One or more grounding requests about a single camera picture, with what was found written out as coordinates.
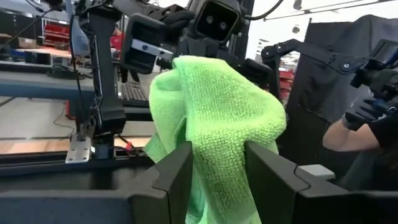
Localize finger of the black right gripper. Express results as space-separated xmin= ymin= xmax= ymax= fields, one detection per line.
xmin=239 ymin=57 xmax=275 ymax=90
xmin=120 ymin=12 xmax=175 ymax=75

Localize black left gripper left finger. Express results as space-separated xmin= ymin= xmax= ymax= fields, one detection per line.
xmin=0 ymin=140 xmax=194 ymax=224

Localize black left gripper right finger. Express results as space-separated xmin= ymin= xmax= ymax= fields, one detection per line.
xmin=244 ymin=140 xmax=398 ymax=224

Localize green microfiber towel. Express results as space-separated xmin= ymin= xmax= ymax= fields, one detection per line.
xmin=142 ymin=55 xmax=287 ymax=224

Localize person's forearm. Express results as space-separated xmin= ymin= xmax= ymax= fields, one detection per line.
xmin=322 ymin=124 xmax=382 ymax=153

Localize black backlit keyboard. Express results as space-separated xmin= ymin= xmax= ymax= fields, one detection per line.
xmin=120 ymin=80 xmax=151 ymax=109

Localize black fabric cover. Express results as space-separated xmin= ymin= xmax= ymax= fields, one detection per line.
xmin=276 ymin=14 xmax=398 ymax=175

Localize red storage bins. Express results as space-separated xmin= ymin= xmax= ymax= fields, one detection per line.
xmin=43 ymin=24 xmax=71 ymax=48

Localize black table mat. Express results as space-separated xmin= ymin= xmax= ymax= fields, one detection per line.
xmin=0 ymin=169 xmax=156 ymax=192

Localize grey side desk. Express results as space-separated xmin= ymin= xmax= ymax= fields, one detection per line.
xmin=0 ymin=60 xmax=96 ymax=102

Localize person's gloved hand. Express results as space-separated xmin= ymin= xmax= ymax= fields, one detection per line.
xmin=344 ymin=96 xmax=393 ymax=132

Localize cardboard box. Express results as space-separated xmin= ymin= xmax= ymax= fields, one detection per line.
xmin=17 ymin=37 xmax=39 ymax=49

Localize person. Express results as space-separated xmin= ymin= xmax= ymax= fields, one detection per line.
xmin=338 ymin=113 xmax=398 ymax=192

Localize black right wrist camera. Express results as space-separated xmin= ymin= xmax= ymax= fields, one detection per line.
xmin=193 ymin=0 xmax=242 ymax=44

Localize black right camera cable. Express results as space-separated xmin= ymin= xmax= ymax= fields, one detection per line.
xmin=244 ymin=0 xmax=285 ymax=21

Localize silver metal bracket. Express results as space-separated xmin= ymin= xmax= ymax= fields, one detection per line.
xmin=65 ymin=133 xmax=93 ymax=165

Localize black aluminium table frame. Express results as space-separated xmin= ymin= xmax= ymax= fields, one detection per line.
xmin=0 ymin=146 xmax=156 ymax=179

